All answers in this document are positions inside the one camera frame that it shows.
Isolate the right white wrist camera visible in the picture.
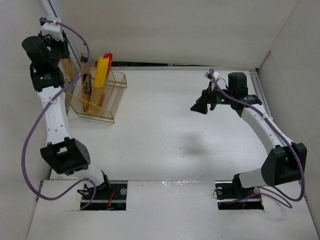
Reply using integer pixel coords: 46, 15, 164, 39
204, 70, 220, 81

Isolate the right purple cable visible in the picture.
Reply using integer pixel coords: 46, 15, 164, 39
209, 67, 306, 210

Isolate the red spaghetti bag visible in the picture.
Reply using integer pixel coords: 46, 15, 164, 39
99, 52, 113, 107

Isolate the purple cable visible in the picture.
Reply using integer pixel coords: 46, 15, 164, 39
21, 18, 97, 210
209, 67, 306, 210

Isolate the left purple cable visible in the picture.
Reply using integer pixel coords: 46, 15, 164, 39
21, 18, 97, 210

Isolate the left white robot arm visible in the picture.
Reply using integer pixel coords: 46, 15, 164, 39
21, 34, 111, 192

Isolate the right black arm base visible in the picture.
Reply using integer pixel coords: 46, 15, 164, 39
212, 177, 264, 210

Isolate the yellow wire mesh basket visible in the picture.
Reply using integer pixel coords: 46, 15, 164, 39
66, 54, 128, 123

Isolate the yellow spaghetti bag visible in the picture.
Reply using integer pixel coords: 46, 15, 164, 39
88, 56, 109, 114

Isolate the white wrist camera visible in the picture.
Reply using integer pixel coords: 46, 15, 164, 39
204, 70, 220, 81
41, 17, 64, 42

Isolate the blue patterned spaghetti bag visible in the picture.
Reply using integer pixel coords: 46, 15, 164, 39
61, 58, 74, 83

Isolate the aluminium rail right edge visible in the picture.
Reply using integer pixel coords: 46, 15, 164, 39
249, 69, 286, 161

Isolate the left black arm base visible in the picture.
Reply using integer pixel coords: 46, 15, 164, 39
77, 173, 128, 211

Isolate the navy label spaghetti bag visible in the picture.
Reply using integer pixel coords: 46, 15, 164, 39
80, 55, 92, 112

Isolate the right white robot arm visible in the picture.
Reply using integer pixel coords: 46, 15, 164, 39
191, 71, 307, 189

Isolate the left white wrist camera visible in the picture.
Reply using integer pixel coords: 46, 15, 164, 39
41, 17, 64, 42

